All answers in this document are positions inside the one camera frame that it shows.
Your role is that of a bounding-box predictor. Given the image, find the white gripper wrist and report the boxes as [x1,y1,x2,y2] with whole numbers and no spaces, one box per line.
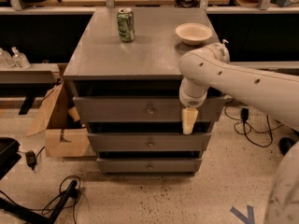
[179,77,208,134]

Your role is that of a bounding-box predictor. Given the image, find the grey top drawer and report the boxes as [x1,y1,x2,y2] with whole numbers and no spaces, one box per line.
[72,95,226,123]

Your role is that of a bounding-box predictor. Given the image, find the grey drawer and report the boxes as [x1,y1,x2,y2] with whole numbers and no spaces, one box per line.
[88,133,211,152]
[72,95,226,123]
[96,158,202,173]

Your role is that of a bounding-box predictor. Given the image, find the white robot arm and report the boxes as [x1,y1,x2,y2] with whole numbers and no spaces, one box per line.
[178,43,299,224]

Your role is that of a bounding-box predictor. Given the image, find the grey wooden drawer cabinet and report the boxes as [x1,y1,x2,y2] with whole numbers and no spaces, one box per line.
[63,7,236,176]

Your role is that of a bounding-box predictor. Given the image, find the grey middle drawer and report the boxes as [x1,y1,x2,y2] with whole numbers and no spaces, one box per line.
[88,133,211,152]

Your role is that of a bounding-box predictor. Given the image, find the grey bottom drawer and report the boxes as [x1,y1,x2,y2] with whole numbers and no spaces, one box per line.
[96,158,202,173]

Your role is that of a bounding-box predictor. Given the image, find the black power adapter right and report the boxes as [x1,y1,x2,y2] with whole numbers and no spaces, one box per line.
[240,108,249,122]

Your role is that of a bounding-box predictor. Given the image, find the black power adapter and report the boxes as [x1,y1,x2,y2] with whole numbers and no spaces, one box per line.
[240,108,249,122]
[25,150,36,170]

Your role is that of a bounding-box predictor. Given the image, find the white paper bowl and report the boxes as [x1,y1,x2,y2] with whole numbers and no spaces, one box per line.
[176,23,212,46]

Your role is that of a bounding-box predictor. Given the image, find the small white pump bottle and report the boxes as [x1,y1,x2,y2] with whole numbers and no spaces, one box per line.
[222,39,229,45]

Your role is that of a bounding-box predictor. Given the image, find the green soda can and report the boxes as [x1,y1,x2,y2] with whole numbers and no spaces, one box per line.
[117,7,135,42]

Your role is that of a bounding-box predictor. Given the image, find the brown cardboard box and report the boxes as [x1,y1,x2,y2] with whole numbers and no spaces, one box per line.
[26,83,95,158]

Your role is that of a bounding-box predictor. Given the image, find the black power adapter left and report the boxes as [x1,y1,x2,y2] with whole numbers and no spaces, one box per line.
[25,150,36,170]

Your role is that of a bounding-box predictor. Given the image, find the clear sanitizer bottle right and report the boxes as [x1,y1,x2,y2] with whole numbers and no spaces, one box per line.
[11,47,31,69]

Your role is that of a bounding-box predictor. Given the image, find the clear sanitizer bottle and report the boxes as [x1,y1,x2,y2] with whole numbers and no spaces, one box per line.
[0,48,15,68]
[11,47,31,69]

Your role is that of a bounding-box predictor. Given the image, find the black bin at left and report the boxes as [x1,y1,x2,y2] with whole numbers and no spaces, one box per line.
[0,137,21,179]

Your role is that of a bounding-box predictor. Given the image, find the clear sanitizer bottle left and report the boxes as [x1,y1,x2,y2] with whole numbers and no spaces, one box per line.
[0,48,15,68]

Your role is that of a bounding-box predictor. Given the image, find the black metal stand base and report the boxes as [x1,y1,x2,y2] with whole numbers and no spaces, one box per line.
[0,179,78,224]

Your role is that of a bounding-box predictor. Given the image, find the black cable on floor right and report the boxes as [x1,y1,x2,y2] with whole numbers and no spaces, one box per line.
[223,97,286,148]

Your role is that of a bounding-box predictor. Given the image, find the black cable floor left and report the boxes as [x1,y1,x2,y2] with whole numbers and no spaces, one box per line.
[0,175,82,224]

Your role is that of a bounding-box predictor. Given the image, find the grey shelf rail left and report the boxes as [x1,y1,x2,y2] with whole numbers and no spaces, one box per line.
[0,63,60,84]

